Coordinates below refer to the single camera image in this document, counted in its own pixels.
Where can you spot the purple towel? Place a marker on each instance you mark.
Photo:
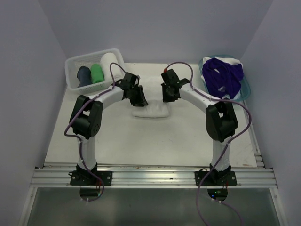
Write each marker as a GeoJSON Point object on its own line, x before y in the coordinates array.
{"type": "Point", "coordinates": [221, 75]}

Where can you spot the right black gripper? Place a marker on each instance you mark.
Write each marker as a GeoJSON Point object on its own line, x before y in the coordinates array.
{"type": "Point", "coordinates": [166, 99]}

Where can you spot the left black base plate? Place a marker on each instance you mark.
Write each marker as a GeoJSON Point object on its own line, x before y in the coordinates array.
{"type": "Point", "coordinates": [87, 179]}

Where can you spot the teal plastic basin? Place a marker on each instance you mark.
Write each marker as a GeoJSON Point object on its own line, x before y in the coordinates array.
{"type": "Point", "coordinates": [245, 90]}

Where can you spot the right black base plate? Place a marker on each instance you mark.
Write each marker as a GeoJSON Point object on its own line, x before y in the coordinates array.
{"type": "Point", "coordinates": [215, 178]}

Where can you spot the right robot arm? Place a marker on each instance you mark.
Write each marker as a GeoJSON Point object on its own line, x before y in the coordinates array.
{"type": "Point", "coordinates": [221, 123]}

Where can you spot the white plastic basket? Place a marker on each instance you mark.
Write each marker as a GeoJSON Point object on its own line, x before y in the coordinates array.
{"type": "Point", "coordinates": [73, 64]}

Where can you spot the aluminium mounting rail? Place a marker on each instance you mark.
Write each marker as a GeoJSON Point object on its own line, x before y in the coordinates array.
{"type": "Point", "coordinates": [131, 176]}

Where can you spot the white rolled towel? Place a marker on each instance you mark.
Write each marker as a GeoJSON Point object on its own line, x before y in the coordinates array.
{"type": "Point", "coordinates": [105, 62]}

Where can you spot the green rolled towel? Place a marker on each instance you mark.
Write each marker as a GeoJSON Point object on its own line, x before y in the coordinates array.
{"type": "Point", "coordinates": [96, 73]}

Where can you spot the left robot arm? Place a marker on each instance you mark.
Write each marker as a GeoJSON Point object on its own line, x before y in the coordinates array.
{"type": "Point", "coordinates": [85, 123]}

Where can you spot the dark blue towel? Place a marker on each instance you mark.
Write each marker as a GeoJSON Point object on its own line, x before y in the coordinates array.
{"type": "Point", "coordinates": [84, 76]}

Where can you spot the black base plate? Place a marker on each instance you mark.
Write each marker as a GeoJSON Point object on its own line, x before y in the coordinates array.
{"type": "Point", "coordinates": [215, 178]}
{"type": "Point", "coordinates": [87, 179]}

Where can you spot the white towel pile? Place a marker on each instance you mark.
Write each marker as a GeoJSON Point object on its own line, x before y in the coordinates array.
{"type": "Point", "coordinates": [156, 108]}

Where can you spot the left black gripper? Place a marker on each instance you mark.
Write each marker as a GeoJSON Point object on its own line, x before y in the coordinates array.
{"type": "Point", "coordinates": [140, 100]}

